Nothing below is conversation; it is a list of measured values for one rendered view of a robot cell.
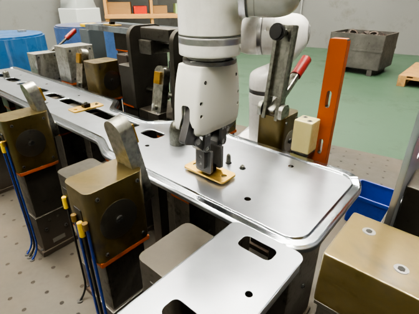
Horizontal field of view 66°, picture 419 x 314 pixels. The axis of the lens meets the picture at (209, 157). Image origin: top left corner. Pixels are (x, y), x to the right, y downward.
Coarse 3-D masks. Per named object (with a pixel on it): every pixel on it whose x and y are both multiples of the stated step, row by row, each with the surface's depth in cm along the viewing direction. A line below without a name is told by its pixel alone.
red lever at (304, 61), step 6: (300, 60) 66; (306, 60) 66; (300, 66) 65; (306, 66) 66; (294, 72) 65; (300, 72) 65; (294, 78) 64; (294, 84) 65; (288, 90) 64; (276, 102) 62; (270, 108) 62
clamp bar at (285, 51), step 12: (276, 24) 55; (288, 24) 57; (276, 36) 55; (288, 36) 57; (276, 48) 59; (288, 48) 57; (276, 60) 60; (288, 60) 58; (276, 72) 60; (288, 72) 59; (276, 84) 61; (288, 84) 61; (264, 96) 62; (276, 96) 61; (264, 108) 63; (276, 108) 61; (276, 120) 61
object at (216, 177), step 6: (192, 162) 55; (186, 168) 53; (192, 168) 53; (216, 168) 53; (222, 168) 53; (204, 174) 51; (210, 174) 51; (216, 174) 51; (222, 174) 51; (228, 174) 51; (234, 174) 51; (216, 180) 49; (222, 180) 49; (228, 180) 50
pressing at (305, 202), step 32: (0, 96) 96; (64, 96) 93; (96, 96) 93; (96, 128) 70; (160, 128) 70; (160, 160) 57; (192, 160) 57; (224, 160) 57; (256, 160) 57; (288, 160) 57; (192, 192) 48; (224, 192) 48; (256, 192) 48; (288, 192) 48; (320, 192) 48; (352, 192) 48; (256, 224) 41; (288, 224) 41; (320, 224) 41
